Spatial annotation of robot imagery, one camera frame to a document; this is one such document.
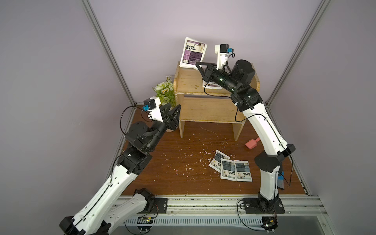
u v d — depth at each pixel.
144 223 0.72
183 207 0.74
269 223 0.71
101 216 0.38
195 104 0.93
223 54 0.52
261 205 0.66
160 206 0.73
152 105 0.47
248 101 0.48
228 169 0.84
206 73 0.53
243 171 0.84
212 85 0.69
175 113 0.52
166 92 0.85
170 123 0.51
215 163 0.87
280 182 0.80
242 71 0.45
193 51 0.59
